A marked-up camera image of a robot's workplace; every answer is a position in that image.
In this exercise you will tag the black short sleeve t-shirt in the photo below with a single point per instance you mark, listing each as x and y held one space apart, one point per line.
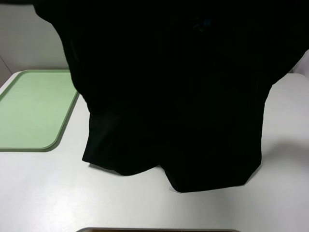
180 84

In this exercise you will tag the light green plastic tray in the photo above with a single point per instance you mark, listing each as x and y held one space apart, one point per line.
35 108

